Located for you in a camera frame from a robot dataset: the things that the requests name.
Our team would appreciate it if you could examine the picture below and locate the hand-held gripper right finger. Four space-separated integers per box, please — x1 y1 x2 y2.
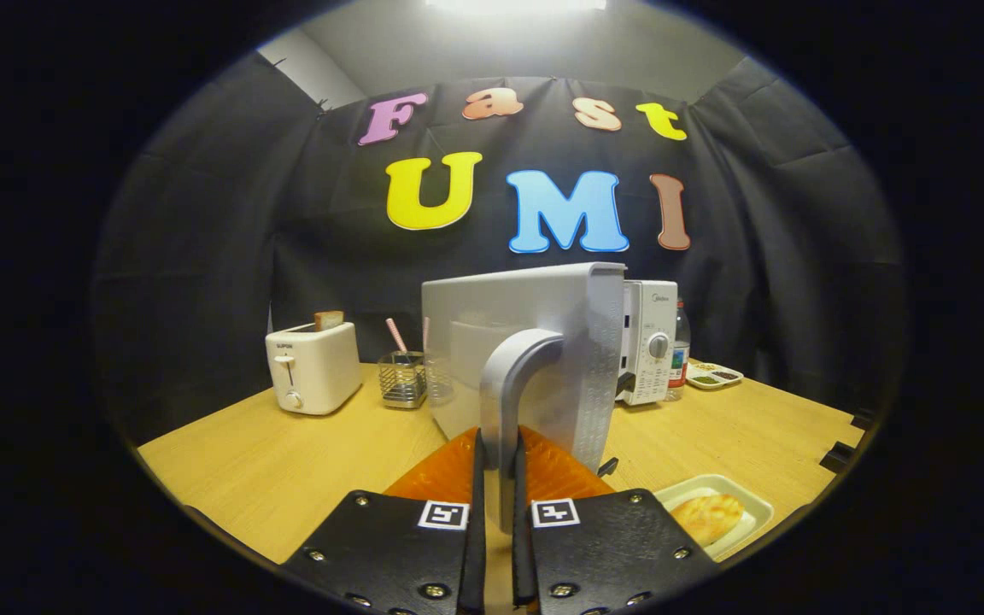
511 425 719 615

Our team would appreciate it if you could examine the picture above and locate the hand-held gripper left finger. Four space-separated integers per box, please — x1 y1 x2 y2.
280 427 489 615

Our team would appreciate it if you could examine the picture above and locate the golden bread bun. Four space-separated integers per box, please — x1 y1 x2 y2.
670 494 747 548

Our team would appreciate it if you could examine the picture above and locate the white microwave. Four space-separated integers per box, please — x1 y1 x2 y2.
420 261 681 535

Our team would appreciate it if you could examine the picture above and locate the white rectangular plate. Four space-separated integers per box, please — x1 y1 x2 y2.
653 474 775 562

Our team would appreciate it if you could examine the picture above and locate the white toaster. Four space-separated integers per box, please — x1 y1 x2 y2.
266 321 363 416

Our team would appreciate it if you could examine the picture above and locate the clear plastic water bottle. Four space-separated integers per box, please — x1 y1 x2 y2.
665 297 692 402

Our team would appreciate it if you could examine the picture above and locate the white divided bean dish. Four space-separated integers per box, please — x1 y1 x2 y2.
685 360 745 391

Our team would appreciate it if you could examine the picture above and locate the ceiling light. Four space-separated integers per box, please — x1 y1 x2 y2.
424 0 608 13

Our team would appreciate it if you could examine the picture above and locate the metal wire utensil holder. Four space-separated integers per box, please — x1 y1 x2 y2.
378 351 427 410

